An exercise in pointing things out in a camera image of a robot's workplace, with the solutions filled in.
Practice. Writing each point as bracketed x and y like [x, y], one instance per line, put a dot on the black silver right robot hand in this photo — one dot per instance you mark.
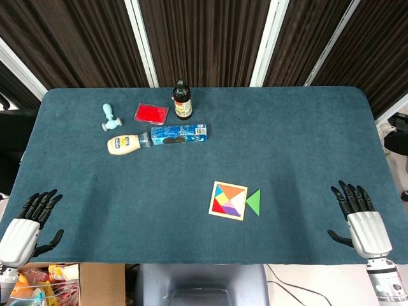
[369, 232]

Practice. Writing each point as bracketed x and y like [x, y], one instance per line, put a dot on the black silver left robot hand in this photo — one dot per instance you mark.
[19, 236]

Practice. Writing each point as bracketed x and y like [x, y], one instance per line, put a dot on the green triangle puzzle piece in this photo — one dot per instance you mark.
[255, 202]

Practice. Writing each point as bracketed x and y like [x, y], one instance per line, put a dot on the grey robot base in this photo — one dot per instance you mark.
[204, 280]

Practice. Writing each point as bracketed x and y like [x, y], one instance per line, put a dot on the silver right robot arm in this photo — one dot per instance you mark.
[382, 280]

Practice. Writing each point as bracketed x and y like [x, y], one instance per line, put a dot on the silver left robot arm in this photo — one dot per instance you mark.
[6, 280]

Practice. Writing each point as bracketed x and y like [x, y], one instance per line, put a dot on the pink triangle puzzle piece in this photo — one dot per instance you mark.
[230, 205]

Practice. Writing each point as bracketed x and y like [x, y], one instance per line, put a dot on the orange triangle puzzle piece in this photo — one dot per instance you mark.
[231, 192]

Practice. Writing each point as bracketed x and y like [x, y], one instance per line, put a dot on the red triangle puzzle piece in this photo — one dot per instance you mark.
[216, 208]

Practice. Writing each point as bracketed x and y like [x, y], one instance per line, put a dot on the light blue triangle puzzle piece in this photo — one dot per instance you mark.
[218, 193]

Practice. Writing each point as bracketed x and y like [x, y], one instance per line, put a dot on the yellow snack packet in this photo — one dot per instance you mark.
[55, 273]

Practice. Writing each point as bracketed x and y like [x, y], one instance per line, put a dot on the brown cardboard box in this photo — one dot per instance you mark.
[102, 283]

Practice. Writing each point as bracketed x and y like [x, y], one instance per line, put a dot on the white sneaker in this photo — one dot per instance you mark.
[387, 129]

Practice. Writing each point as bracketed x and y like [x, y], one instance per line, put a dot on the wooden tangram tray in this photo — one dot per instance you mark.
[237, 198]

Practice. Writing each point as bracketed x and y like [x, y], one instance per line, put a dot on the cream mayonnaise squeeze bottle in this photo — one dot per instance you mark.
[122, 144]

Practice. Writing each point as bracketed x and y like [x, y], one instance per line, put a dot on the purple parallelogram puzzle piece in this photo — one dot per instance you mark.
[231, 211]

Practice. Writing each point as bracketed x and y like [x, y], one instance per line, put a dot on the blue table cloth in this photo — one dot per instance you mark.
[159, 207]

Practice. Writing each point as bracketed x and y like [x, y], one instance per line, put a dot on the dark brown pleated panel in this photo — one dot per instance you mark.
[204, 38]
[79, 41]
[299, 41]
[382, 48]
[12, 92]

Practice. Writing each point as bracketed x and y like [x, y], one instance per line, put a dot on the light blue toy roller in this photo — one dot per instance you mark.
[110, 119]

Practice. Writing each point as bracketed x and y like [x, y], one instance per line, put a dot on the yellow square puzzle piece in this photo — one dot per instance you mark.
[223, 201]

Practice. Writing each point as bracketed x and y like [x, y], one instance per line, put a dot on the red flat box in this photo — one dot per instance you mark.
[151, 113]

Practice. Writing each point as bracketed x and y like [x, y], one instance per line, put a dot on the blue cookie box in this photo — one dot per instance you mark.
[178, 134]

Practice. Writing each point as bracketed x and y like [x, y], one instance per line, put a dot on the dark glass bottle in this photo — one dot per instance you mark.
[182, 102]

